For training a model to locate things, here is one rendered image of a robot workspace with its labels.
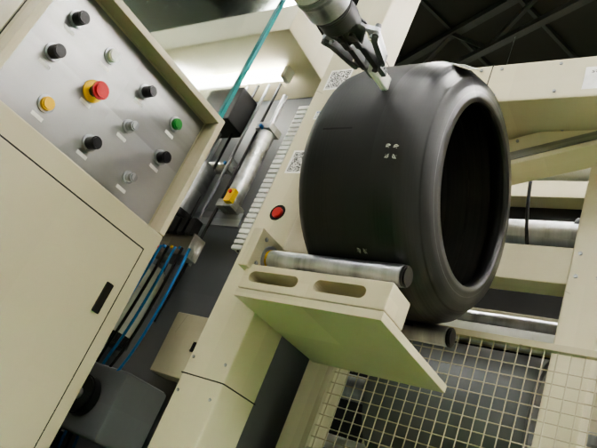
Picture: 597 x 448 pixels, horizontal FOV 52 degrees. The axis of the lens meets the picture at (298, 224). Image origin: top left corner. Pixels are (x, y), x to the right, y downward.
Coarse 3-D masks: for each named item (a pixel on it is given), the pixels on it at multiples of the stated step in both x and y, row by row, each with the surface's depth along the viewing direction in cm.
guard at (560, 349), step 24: (480, 336) 153; (504, 336) 150; (528, 360) 145; (552, 384) 139; (336, 408) 162; (432, 408) 150; (504, 408) 141; (576, 408) 134; (312, 432) 162; (360, 432) 155; (384, 432) 152; (432, 432) 146; (528, 432) 136
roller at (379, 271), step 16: (272, 256) 135; (288, 256) 132; (304, 256) 130; (320, 256) 129; (320, 272) 127; (336, 272) 125; (352, 272) 122; (368, 272) 120; (384, 272) 118; (400, 272) 116
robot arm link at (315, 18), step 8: (320, 0) 103; (328, 0) 104; (336, 0) 104; (344, 0) 106; (304, 8) 106; (312, 8) 105; (320, 8) 105; (328, 8) 105; (336, 8) 105; (344, 8) 106; (312, 16) 107; (320, 16) 106; (328, 16) 106; (336, 16) 106; (320, 24) 108
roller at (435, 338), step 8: (408, 320) 143; (408, 328) 141; (416, 328) 140; (424, 328) 139; (432, 328) 138; (440, 328) 137; (448, 328) 137; (408, 336) 141; (416, 336) 140; (424, 336) 138; (432, 336) 137; (440, 336) 136; (448, 336) 135; (440, 344) 137; (448, 344) 136
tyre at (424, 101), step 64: (448, 64) 132; (320, 128) 131; (384, 128) 121; (448, 128) 123; (320, 192) 127; (384, 192) 118; (448, 192) 171; (384, 256) 122; (448, 256) 166; (448, 320) 138
